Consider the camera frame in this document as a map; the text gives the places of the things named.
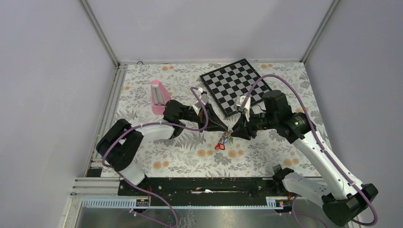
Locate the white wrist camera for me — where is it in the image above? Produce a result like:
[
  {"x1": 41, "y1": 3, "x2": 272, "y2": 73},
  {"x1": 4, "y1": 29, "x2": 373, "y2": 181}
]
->
[
  {"x1": 192, "y1": 92, "x2": 210, "y2": 114},
  {"x1": 234, "y1": 95, "x2": 251, "y2": 122}
]

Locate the red tag key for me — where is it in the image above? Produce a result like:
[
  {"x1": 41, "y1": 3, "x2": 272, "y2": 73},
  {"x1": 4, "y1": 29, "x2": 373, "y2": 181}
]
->
[{"x1": 215, "y1": 143, "x2": 226, "y2": 151}]

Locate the pink plastic box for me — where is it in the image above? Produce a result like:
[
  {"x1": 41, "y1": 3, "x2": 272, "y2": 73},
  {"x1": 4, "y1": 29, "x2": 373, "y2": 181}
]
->
[{"x1": 151, "y1": 80, "x2": 172, "y2": 115}]

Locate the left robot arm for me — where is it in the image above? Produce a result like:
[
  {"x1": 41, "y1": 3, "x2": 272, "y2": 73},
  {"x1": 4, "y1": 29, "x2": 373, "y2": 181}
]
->
[{"x1": 96, "y1": 100, "x2": 228, "y2": 195}]

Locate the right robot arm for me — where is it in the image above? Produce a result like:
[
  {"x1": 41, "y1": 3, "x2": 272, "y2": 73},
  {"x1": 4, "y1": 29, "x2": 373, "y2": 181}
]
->
[{"x1": 231, "y1": 90, "x2": 379, "y2": 227}]

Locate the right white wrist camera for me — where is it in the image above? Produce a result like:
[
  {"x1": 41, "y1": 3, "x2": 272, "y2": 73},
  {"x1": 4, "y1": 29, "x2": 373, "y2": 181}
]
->
[{"x1": 234, "y1": 95, "x2": 251, "y2": 122}]

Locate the black grey checkerboard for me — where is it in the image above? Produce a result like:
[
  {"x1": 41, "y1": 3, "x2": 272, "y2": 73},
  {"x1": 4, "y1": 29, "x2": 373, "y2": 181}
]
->
[{"x1": 200, "y1": 59, "x2": 260, "y2": 117}]

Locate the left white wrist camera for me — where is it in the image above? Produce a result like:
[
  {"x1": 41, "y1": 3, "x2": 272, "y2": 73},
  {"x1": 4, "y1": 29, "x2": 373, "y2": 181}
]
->
[{"x1": 192, "y1": 92, "x2": 210, "y2": 114}]

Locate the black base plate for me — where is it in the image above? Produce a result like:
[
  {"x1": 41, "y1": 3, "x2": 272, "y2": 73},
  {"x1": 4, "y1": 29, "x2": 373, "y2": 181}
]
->
[{"x1": 117, "y1": 177, "x2": 295, "y2": 207}]

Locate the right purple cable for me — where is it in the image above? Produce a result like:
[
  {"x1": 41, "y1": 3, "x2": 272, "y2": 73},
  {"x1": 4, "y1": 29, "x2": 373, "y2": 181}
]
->
[{"x1": 242, "y1": 74, "x2": 378, "y2": 228}]

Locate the floral table mat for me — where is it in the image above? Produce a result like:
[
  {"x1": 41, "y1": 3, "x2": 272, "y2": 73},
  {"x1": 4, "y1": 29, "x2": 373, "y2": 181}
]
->
[{"x1": 115, "y1": 63, "x2": 329, "y2": 177}]

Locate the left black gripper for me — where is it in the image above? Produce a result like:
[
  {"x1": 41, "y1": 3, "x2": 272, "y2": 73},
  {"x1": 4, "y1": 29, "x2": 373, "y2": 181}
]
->
[{"x1": 180, "y1": 101, "x2": 228, "y2": 133}]

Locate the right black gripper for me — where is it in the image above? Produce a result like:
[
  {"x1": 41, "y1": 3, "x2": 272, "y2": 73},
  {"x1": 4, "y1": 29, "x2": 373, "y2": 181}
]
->
[{"x1": 230, "y1": 106, "x2": 278, "y2": 141}]

